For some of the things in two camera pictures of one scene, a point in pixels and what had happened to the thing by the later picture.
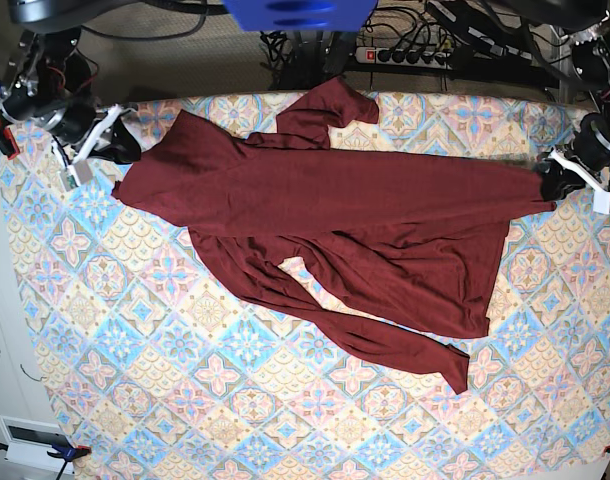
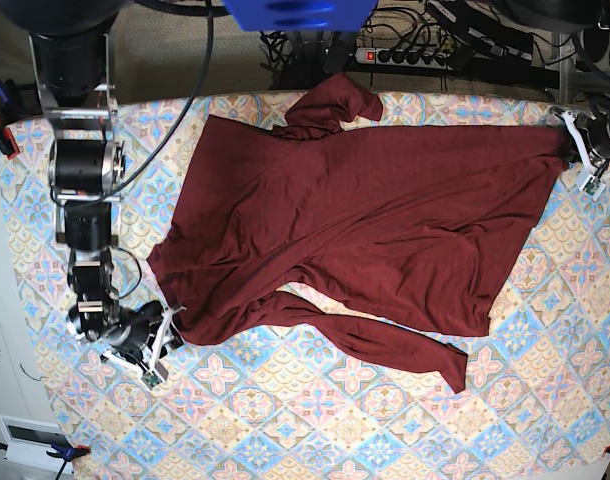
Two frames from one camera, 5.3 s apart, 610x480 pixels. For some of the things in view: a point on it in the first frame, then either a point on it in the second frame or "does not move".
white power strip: [375, 55] does not move
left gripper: [78, 129] → [147, 342]
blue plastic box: [298, 15] does not move
